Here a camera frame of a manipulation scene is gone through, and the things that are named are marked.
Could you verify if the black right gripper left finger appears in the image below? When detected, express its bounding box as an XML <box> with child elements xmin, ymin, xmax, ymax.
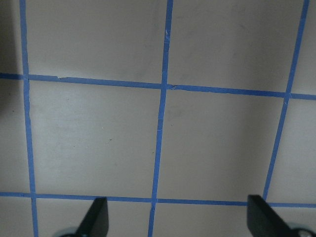
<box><xmin>75</xmin><ymin>197</ymin><xmax>109</xmax><ymax>237</ymax></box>

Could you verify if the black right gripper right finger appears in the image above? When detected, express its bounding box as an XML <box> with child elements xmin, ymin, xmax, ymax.
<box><xmin>247</xmin><ymin>195</ymin><xmax>299</xmax><ymax>237</ymax></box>

